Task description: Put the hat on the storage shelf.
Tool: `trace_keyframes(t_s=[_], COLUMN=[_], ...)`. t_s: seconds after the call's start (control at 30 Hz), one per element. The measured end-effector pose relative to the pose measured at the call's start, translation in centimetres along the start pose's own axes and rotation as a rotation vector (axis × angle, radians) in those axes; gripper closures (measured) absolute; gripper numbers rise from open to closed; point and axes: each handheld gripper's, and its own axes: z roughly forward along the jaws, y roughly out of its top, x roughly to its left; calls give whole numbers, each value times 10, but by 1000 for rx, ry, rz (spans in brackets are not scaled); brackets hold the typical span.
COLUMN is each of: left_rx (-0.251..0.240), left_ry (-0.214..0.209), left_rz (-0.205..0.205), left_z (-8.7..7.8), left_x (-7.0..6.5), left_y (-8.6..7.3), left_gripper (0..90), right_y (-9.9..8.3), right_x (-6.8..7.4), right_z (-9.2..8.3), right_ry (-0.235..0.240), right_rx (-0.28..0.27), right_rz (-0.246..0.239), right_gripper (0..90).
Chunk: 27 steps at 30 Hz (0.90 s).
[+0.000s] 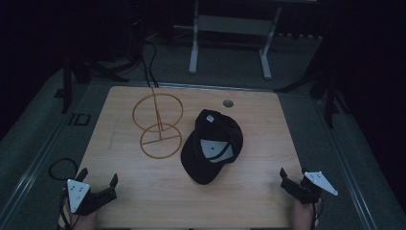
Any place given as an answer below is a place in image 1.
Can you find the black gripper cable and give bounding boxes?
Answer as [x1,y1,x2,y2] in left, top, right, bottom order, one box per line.
[311,196,325,228]
[57,188,72,230]

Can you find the person's left hand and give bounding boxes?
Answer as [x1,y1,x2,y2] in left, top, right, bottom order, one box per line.
[65,197,99,230]

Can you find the person's right hand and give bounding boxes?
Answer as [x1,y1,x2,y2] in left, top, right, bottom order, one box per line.
[292,197,323,229]

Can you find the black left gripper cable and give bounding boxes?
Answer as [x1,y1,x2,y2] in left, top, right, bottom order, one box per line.
[57,188,72,230]

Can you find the white metal frame stand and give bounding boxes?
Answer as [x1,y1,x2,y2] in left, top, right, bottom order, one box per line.
[173,0,283,81]

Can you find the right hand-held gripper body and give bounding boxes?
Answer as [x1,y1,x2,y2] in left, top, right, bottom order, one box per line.
[280,171,339,205]

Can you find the gold wire hat stand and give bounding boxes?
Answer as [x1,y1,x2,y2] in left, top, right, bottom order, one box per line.
[131,86,185,160]

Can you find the black metal stand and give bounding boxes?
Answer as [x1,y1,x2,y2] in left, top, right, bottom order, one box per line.
[273,47,352,130]
[54,54,142,115]

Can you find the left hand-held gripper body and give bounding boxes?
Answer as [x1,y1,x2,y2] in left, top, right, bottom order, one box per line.
[66,178,118,217]

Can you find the black hanging cables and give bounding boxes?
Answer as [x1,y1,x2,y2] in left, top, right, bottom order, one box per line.
[139,39,160,89]

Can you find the black looped cable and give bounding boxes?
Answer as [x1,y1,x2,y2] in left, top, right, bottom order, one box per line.
[48,157,79,182]

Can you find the black baseball cap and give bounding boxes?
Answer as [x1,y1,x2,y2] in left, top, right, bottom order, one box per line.
[180,108,244,186]

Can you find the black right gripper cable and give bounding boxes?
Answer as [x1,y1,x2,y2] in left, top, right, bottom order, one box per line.
[311,196,325,228]

